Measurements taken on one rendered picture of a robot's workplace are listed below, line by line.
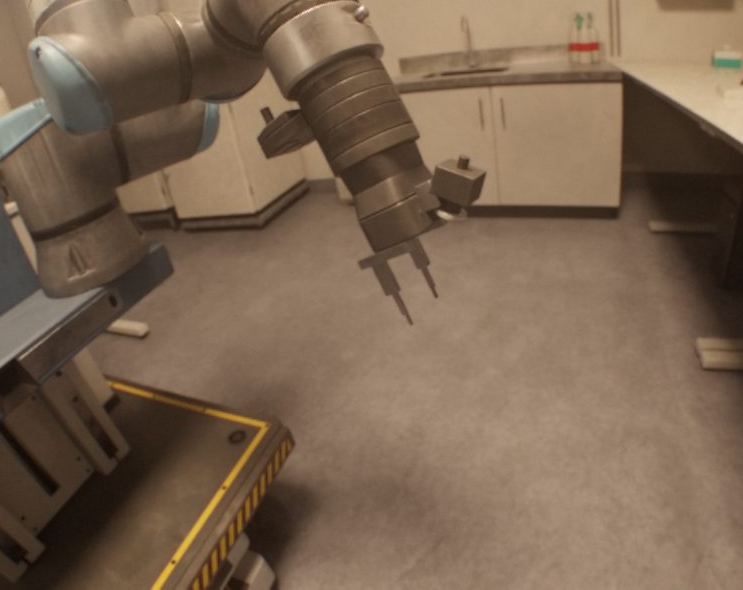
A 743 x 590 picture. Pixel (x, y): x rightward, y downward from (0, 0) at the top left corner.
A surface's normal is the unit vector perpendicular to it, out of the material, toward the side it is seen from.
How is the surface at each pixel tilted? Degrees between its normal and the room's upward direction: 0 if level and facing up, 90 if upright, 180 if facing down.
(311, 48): 74
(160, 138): 105
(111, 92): 111
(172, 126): 100
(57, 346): 90
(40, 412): 90
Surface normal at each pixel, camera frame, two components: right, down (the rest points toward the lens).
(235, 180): -0.32, 0.51
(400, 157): 0.81, -0.12
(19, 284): 0.93, 0.04
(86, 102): 0.68, 0.63
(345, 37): 0.33, 0.02
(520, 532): -0.16, -0.86
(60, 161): 0.72, 0.24
